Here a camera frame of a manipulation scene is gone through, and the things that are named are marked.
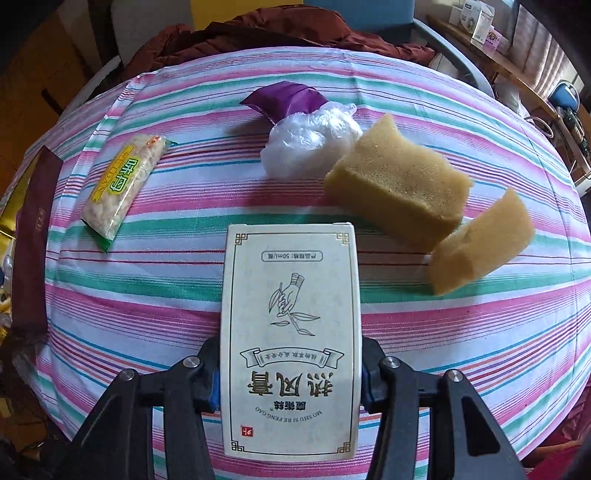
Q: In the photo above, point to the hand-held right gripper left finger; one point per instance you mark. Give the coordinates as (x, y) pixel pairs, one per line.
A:
(210, 369)

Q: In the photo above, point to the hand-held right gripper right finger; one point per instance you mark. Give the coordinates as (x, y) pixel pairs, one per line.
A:
(373, 369)

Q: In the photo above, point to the white box with line drawing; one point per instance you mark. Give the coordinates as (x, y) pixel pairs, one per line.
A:
(291, 295)

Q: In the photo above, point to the small yellow sponge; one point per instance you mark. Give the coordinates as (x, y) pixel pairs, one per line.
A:
(480, 244)

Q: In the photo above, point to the large yellow sponge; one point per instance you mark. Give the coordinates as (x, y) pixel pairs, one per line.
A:
(401, 184)

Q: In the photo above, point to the snack packet with yellow label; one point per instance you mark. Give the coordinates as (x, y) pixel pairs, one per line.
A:
(122, 189)

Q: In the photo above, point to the gold tin box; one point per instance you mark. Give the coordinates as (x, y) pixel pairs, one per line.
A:
(37, 230)

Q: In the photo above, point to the clear plastic bag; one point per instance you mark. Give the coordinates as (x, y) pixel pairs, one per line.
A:
(309, 143)

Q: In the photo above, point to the purple packet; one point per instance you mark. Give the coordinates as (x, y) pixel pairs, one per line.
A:
(286, 99)

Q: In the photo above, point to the striped tablecloth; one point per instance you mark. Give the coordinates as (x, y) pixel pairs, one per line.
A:
(184, 286)

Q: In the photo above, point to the blue round object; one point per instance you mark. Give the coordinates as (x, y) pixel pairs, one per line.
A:
(564, 96)

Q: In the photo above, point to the dark red jacket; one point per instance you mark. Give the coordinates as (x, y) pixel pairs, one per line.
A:
(258, 37)

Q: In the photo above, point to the wooden desk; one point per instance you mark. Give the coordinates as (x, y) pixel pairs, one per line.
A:
(517, 64)

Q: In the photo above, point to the pink and white box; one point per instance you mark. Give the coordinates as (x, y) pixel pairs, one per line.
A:
(496, 39)

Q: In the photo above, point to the grey yellow blue chair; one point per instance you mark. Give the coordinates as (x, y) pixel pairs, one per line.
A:
(360, 14)

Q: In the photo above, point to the white box on desk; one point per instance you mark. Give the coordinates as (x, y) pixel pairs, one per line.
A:
(464, 14)

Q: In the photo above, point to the pink checked curtain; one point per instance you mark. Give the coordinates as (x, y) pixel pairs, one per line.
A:
(540, 41)

